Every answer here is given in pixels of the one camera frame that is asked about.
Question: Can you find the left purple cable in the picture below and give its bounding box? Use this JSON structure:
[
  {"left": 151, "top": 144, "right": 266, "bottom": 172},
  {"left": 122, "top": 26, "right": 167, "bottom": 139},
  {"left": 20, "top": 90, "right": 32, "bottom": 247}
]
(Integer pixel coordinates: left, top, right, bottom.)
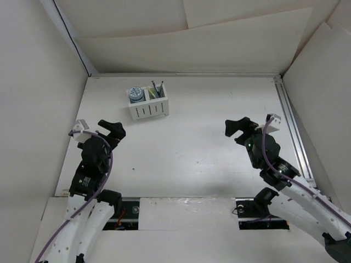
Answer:
[{"left": 35, "top": 129, "right": 114, "bottom": 263}]

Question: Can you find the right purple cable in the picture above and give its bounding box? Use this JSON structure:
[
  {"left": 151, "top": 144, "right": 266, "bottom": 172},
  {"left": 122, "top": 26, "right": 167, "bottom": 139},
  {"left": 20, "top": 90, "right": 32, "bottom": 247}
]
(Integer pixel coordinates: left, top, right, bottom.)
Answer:
[{"left": 261, "top": 116, "right": 351, "bottom": 228}]

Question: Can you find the blue-white round tin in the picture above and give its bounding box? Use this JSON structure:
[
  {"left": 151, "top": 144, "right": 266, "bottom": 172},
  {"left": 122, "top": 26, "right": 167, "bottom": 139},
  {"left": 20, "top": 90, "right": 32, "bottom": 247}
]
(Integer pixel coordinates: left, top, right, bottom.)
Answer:
[{"left": 128, "top": 87, "right": 145, "bottom": 104}]

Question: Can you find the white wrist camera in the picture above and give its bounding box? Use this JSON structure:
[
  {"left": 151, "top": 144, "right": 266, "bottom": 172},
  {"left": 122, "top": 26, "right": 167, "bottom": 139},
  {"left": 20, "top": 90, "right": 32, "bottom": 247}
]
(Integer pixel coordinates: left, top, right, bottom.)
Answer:
[
  {"left": 71, "top": 119, "right": 91, "bottom": 144},
  {"left": 255, "top": 113, "right": 282, "bottom": 134}
]

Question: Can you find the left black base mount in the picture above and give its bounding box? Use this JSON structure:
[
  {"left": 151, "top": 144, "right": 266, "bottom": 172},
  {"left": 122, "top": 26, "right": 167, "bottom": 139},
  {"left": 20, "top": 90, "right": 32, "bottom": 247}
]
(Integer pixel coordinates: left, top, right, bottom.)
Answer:
[{"left": 103, "top": 197, "right": 140, "bottom": 231}]

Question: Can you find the aluminium rail right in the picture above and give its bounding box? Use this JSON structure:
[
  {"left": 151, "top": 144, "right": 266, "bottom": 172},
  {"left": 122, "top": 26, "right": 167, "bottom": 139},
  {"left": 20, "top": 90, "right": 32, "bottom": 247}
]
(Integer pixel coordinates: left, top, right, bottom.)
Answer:
[{"left": 273, "top": 75, "right": 314, "bottom": 181}]

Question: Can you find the clear blue-tipped pen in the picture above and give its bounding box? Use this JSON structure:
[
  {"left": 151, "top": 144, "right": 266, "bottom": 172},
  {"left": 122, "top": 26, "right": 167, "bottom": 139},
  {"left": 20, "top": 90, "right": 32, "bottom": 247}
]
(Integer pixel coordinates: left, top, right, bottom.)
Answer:
[{"left": 158, "top": 81, "right": 164, "bottom": 96}]

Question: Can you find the yellow pen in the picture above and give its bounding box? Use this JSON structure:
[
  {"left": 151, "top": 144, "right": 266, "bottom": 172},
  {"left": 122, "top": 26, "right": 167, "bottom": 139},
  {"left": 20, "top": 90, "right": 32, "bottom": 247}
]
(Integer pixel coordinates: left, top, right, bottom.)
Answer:
[{"left": 148, "top": 87, "right": 157, "bottom": 99}]

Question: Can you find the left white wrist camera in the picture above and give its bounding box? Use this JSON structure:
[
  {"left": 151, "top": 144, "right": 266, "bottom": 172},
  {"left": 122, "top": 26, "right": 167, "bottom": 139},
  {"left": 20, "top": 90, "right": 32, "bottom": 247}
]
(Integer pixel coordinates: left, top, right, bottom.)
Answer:
[{"left": 71, "top": 119, "right": 91, "bottom": 144}]

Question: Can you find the white two-compartment slotted organizer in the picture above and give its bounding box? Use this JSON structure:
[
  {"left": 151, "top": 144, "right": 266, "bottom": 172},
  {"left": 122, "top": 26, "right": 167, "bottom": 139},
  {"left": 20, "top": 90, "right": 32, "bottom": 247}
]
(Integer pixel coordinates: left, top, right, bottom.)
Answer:
[{"left": 127, "top": 84, "right": 169, "bottom": 121}]

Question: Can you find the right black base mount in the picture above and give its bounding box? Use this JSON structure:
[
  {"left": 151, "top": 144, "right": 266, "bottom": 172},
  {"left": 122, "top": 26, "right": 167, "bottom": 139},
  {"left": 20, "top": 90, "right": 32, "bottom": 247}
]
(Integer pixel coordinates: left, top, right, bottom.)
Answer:
[{"left": 231, "top": 187, "right": 290, "bottom": 230}]

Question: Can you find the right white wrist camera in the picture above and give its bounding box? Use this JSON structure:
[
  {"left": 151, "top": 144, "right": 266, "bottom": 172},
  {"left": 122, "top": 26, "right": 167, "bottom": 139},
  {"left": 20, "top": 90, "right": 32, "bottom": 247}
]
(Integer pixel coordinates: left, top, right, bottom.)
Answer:
[{"left": 255, "top": 113, "right": 282, "bottom": 134}]

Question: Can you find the purple cable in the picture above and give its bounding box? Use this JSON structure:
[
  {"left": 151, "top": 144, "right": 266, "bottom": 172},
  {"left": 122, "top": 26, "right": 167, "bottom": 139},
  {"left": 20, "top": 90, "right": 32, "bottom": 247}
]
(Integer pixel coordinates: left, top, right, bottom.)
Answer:
[
  {"left": 261, "top": 116, "right": 351, "bottom": 228},
  {"left": 35, "top": 129, "right": 114, "bottom": 263}
]

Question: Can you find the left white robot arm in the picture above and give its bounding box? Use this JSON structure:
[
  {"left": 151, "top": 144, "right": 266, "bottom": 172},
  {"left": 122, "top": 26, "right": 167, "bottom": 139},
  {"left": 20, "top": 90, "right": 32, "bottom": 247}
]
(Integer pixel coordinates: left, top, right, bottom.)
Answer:
[{"left": 36, "top": 119, "right": 126, "bottom": 262}]

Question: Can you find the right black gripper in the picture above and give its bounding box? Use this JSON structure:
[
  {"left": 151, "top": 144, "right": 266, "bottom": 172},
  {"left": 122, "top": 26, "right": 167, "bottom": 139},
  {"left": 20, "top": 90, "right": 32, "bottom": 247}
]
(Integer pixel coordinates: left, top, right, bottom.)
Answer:
[{"left": 225, "top": 117, "right": 272, "bottom": 169}]

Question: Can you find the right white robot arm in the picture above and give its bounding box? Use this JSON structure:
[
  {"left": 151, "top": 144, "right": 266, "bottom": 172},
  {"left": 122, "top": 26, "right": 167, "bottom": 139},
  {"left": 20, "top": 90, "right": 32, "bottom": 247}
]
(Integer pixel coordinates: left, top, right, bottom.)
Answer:
[{"left": 225, "top": 114, "right": 350, "bottom": 262}]

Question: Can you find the dark blue pen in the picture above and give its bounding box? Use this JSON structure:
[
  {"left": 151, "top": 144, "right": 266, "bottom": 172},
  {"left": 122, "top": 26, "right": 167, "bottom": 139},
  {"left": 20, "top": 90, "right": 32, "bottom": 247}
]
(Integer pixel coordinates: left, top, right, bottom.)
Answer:
[{"left": 151, "top": 81, "right": 160, "bottom": 98}]

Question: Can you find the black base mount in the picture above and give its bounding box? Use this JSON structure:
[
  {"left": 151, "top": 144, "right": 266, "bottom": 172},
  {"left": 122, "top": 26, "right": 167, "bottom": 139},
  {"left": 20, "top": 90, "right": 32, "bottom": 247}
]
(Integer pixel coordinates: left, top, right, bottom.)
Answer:
[
  {"left": 103, "top": 197, "right": 140, "bottom": 231},
  {"left": 231, "top": 187, "right": 290, "bottom": 230}
]

